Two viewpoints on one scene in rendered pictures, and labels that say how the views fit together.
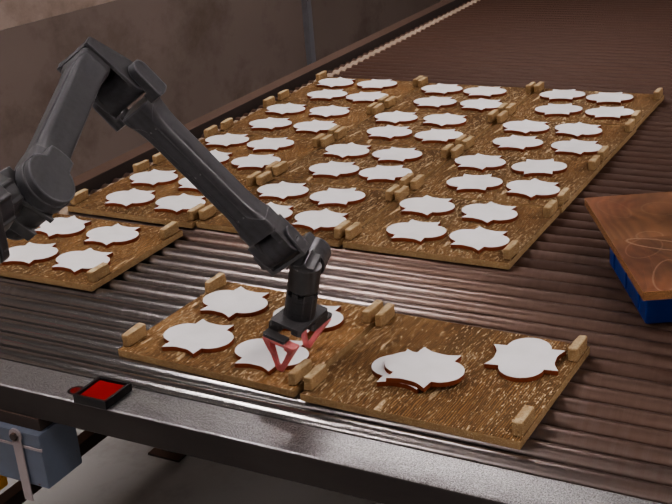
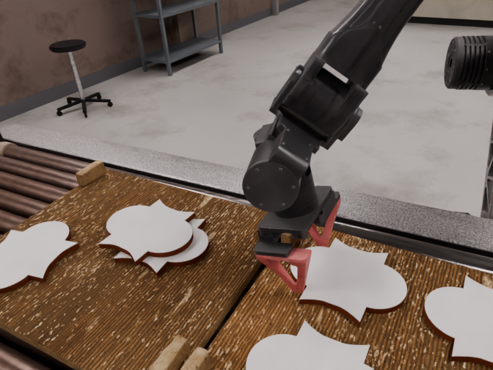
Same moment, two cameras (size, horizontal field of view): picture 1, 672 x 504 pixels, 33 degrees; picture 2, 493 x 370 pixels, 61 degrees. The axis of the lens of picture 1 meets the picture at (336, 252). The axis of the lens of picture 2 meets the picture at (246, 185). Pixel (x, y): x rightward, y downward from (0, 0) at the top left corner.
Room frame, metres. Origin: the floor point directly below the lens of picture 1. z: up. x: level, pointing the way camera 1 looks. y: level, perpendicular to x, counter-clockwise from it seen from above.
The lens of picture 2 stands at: (2.26, 0.00, 1.35)
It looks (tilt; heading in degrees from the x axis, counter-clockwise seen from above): 33 degrees down; 179
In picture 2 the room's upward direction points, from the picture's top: 4 degrees counter-clockwise
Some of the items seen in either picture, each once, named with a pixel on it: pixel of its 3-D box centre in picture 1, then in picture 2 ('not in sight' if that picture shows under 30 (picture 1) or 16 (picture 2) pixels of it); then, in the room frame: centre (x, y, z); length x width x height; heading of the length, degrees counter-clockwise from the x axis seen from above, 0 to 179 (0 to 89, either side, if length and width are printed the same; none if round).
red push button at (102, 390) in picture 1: (102, 393); not in sight; (1.81, 0.45, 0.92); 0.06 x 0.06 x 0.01; 60
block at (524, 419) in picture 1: (523, 420); (91, 172); (1.55, -0.28, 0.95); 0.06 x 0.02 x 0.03; 148
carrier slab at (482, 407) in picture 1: (447, 373); (122, 251); (1.77, -0.18, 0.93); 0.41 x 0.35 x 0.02; 58
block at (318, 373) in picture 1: (315, 376); not in sight; (1.75, 0.06, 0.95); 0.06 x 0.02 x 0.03; 148
